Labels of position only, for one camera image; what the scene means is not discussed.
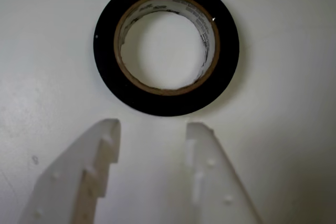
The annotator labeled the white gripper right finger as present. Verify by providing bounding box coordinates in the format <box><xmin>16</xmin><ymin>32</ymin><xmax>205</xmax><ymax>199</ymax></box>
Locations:
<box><xmin>185</xmin><ymin>121</ymin><xmax>266</xmax><ymax>224</ymax></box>

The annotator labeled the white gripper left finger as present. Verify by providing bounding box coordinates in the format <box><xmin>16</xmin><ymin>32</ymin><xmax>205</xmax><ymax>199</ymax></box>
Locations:
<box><xmin>17</xmin><ymin>118</ymin><xmax>122</xmax><ymax>224</ymax></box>

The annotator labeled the black tape roll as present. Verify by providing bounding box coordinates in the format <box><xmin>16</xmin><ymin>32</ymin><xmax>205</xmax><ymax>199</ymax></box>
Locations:
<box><xmin>93</xmin><ymin>0</ymin><xmax>240</xmax><ymax>117</ymax></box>

